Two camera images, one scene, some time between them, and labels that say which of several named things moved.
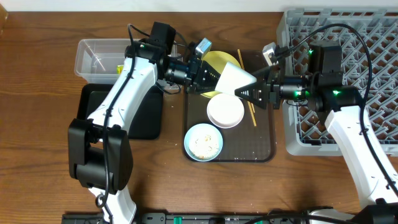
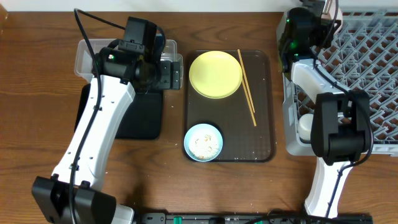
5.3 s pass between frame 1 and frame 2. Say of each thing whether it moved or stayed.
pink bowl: moved
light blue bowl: stayed
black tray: stayed
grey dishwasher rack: stayed
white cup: moved
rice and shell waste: stayed
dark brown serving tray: stayed
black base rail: stayed
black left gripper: moved
